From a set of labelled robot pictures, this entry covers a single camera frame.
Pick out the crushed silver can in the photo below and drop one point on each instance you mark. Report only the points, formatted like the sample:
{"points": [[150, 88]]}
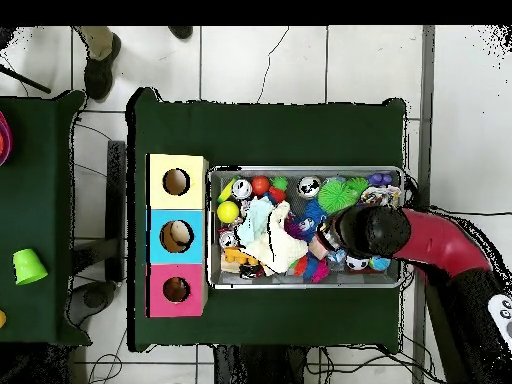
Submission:
{"points": [[242, 189]]}

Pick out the black floor stand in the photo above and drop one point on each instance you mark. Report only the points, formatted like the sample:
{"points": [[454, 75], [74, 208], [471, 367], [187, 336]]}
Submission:
{"points": [[116, 200]]}

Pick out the wooden box with three holes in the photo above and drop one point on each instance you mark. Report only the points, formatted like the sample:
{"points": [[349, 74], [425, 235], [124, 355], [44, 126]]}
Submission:
{"points": [[196, 220]]}

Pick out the green cup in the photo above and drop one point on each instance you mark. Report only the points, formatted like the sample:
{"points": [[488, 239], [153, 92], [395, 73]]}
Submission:
{"points": [[30, 266]]}

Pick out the person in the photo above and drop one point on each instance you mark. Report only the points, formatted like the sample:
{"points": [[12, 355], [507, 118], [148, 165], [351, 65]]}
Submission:
{"points": [[100, 64]]}

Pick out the pink round dish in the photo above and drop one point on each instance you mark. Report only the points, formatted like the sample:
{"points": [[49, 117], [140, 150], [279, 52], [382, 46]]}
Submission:
{"points": [[4, 138]]}

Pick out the large green spiky ball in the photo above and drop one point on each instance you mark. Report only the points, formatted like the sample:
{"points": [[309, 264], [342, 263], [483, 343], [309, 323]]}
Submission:
{"points": [[334, 194]]}

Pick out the green cloth table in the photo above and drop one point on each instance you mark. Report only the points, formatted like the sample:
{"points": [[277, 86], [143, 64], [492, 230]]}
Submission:
{"points": [[40, 200], [240, 136]]}

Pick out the cream waffle cloth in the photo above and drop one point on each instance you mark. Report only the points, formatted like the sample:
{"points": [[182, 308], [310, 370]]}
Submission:
{"points": [[280, 244]]}

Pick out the green spiky googly-eyed toy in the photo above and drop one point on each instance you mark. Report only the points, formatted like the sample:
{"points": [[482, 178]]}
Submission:
{"points": [[358, 186]]}

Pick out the black rod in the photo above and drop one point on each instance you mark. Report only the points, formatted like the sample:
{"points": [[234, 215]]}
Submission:
{"points": [[24, 79]]}

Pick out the red-orange ball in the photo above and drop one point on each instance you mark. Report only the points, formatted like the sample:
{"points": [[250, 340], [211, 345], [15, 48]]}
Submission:
{"points": [[261, 186]]}

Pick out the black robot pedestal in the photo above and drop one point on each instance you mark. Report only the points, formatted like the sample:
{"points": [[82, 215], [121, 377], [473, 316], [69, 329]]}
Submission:
{"points": [[264, 368]]}

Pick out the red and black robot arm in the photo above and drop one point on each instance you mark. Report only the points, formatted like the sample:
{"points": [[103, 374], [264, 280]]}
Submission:
{"points": [[440, 244]]}

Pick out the blue furry googly-eyed toy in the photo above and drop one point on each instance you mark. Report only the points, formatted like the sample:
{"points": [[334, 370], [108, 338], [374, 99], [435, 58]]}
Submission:
{"points": [[314, 214]]}

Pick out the yellow ball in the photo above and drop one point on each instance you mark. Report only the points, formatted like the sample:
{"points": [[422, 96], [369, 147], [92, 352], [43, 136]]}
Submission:
{"points": [[228, 212]]}

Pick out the yellow-green disc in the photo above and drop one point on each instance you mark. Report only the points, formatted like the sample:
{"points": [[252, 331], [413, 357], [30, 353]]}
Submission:
{"points": [[227, 190]]}

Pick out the mint green cloth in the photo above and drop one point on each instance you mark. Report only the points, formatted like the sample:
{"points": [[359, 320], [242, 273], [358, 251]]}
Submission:
{"points": [[254, 222]]}

